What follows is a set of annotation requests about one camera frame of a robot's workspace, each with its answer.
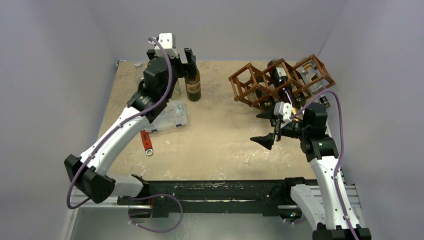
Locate red adjustable wrench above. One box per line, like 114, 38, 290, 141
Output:
140, 130, 154, 157

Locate red wine bottle gold cap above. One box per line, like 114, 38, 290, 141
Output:
269, 63, 298, 115

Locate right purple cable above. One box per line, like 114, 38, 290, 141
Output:
291, 89, 362, 240

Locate dark bottle black cap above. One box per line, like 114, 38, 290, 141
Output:
259, 96, 276, 112

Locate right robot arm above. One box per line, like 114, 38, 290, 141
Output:
251, 102, 372, 240

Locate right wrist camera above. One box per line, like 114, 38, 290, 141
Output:
273, 101, 293, 123

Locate wooden wine rack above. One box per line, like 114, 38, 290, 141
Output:
228, 54, 336, 109

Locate clear plastic screw box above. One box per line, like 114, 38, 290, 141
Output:
145, 100, 188, 133

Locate clear bottle black cap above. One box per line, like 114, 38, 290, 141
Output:
296, 60, 331, 109

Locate dark bottle silver cap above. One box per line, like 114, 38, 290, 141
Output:
184, 65, 201, 102

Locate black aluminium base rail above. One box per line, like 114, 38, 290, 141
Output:
67, 179, 362, 220

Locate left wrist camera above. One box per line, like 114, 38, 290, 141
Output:
154, 32, 178, 59

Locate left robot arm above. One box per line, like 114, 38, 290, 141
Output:
64, 48, 197, 209

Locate clear glass bottle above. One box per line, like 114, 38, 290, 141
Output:
171, 79, 181, 100
134, 61, 144, 88

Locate green bottle silver neck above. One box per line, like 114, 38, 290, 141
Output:
294, 92, 306, 110

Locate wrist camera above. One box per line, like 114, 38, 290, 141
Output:
273, 101, 293, 123
154, 32, 178, 59

